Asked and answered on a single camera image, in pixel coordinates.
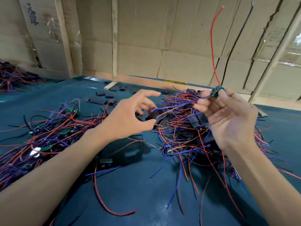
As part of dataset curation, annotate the pile of unsleeved wired boards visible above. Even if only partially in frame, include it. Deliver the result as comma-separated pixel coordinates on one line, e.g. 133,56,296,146
0,99,137,217

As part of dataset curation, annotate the thin wooden post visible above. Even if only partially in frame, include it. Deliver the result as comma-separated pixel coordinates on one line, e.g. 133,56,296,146
104,0,119,90

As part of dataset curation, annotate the pile of black sleeve pieces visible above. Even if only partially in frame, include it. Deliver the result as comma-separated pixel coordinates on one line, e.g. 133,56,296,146
85,84,142,116

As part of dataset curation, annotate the pile of sleeved wired boards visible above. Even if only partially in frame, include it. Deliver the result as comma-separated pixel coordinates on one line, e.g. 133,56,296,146
150,88,301,219

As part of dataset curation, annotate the person's right forearm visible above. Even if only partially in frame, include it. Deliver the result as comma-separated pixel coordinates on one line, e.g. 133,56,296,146
226,143,301,226

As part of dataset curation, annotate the black heat-shrink sleeve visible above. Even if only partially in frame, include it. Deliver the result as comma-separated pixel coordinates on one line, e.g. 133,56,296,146
140,110,156,122

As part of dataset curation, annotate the green wired circuit board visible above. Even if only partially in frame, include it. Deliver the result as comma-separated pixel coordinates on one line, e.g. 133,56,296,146
153,2,255,113

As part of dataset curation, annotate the person's left hand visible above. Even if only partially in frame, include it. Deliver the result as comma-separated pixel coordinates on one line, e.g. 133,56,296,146
96,88,162,142

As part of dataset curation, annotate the pale slanted wooden post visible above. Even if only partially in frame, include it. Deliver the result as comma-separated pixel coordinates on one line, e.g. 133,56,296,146
248,7,301,117

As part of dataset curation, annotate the person's left forearm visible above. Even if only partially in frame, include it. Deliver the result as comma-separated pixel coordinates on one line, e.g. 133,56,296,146
0,129,109,226

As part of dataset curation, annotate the wire pile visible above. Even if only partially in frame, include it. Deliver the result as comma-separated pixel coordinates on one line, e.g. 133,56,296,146
0,59,43,92

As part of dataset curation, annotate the wooden ledge board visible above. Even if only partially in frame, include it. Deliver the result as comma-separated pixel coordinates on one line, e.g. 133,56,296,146
82,69,301,111

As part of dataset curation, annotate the wide wooden post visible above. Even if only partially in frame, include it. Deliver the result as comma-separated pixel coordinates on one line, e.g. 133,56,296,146
53,0,75,79

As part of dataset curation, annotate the clear plastic sheet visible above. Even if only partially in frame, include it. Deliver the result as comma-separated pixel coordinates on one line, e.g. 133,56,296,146
282,30,301,66

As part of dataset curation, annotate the person's right hand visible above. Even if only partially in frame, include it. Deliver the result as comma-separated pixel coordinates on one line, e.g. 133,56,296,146
193,87,259,152

